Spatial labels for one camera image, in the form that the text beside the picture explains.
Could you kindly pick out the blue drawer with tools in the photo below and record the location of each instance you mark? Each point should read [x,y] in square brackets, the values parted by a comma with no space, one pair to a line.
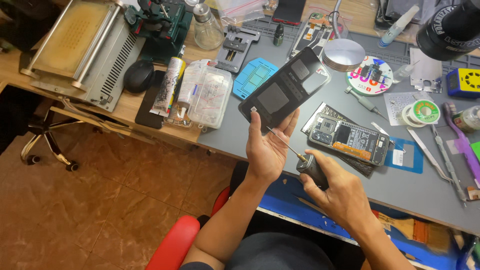
[412,232]

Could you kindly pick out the clear bottle green label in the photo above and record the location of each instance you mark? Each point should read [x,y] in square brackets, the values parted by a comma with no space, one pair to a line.
[468,118]

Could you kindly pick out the small clear dropper bottle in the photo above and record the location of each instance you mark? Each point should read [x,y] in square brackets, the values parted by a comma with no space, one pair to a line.
[403,73]

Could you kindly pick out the small dark bottle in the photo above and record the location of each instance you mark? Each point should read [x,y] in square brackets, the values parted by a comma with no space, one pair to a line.
[278,35]

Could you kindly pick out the black smartphone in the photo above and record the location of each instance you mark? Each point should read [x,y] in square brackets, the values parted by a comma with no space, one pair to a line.
[148,112]

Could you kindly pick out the dark green clamp fixture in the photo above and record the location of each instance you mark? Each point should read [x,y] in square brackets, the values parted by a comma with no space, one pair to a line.
[165,28]

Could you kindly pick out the silver metal shield plate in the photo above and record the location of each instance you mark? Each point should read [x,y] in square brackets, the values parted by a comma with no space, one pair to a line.
[425,69]

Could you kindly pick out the purple toothbrush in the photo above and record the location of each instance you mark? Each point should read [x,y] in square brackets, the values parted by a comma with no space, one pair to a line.
[463,144]

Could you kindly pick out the person's left hand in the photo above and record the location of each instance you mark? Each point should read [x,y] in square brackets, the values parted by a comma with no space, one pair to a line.
[267,155]

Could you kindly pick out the green label solder spool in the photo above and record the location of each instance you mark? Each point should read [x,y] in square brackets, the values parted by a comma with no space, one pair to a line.
[427,111]

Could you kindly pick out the grey screen separator machine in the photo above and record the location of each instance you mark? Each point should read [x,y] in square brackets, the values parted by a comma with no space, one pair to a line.
[82,48]

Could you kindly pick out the long silver tweezers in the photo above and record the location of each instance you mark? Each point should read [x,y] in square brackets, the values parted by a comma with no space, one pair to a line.
[427,153]

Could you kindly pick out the white reballing stencil sheet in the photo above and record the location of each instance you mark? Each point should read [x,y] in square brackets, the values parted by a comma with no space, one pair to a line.
[393,107]

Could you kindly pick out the office chair wheeled base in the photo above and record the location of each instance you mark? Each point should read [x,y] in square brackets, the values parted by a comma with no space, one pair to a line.
[47,135]

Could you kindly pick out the yellow silver glue tube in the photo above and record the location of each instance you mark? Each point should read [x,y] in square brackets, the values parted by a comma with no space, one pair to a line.
[169,84]

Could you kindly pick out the red-edged smartphone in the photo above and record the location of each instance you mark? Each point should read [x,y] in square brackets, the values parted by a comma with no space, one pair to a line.
[289,10]

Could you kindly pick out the blue frame card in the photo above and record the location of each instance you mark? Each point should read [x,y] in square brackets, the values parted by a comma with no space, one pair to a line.
[416,159]

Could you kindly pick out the clear zip bag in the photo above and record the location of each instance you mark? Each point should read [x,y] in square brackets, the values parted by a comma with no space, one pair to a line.
[240,9]

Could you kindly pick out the white glue tube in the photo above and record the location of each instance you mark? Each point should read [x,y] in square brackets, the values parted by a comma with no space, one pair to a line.
[185,97]

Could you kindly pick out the person's right hand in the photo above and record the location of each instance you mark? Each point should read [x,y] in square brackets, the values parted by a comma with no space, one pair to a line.
[343,195]

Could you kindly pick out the grey metal board holder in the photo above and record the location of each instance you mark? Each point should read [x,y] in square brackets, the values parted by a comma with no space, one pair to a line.
[236,47]

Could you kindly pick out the glass dispenser bottle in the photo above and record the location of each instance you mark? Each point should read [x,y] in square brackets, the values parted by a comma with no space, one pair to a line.
[207,32]

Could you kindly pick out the opened smartphone with battery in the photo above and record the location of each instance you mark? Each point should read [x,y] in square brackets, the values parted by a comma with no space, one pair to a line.
[348,138]

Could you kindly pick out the round colourful sticker disc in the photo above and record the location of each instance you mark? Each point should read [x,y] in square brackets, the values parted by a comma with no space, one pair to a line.
[369,77]

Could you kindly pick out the blue yellow small device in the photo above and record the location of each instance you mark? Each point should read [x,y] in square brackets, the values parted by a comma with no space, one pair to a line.
[465,82]

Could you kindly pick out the short silver tweezers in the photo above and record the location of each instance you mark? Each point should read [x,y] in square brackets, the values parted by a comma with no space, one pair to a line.
[380,129]

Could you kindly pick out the white squeeze bottle blue tip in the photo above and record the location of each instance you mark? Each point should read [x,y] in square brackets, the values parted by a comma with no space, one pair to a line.
[395,28]

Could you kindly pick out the grey precision screwdriver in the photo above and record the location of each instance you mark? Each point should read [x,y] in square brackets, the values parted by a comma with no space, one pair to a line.
[363,101]

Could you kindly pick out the grey electric screwdriver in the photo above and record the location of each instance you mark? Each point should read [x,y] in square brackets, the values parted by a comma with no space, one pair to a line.
[312,170]

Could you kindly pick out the black computer mouse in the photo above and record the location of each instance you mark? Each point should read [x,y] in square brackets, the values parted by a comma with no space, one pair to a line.
[138,77]

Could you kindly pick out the dark phone back cover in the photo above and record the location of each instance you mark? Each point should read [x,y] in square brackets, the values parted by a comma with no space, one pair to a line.
[285,90]

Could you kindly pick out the clear plastic storage box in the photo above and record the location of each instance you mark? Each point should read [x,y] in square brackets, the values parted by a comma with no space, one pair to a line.
[210,97]

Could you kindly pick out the silver gooseneck lamp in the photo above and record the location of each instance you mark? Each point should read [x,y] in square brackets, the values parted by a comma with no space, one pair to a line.
[343,54]

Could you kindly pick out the silver metal spudger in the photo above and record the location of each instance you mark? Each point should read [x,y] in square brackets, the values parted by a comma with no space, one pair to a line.
[448,165]

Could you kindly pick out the red chair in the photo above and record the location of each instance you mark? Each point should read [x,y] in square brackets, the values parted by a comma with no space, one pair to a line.
[174,243]

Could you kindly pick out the bare phone frame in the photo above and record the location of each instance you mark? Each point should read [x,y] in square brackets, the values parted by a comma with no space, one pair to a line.
[311,35]

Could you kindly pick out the grey silicone work mat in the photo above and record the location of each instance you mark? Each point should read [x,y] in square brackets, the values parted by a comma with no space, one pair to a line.
[375,183]

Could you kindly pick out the blue stencil mat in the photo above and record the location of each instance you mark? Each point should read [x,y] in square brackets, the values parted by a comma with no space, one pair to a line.
[251,77]

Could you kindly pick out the black microscope lens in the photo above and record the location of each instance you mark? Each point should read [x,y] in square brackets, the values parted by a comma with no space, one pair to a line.
[448,30]

